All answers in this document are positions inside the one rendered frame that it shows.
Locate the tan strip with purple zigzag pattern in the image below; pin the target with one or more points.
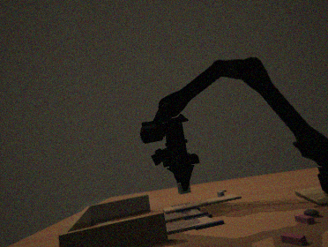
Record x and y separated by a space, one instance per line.
186 225

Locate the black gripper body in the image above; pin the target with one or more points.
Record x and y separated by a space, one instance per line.
182 158

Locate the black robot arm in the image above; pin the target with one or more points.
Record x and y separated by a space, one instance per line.
311 143

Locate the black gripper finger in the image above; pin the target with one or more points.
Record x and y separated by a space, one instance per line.
184 175
175 174

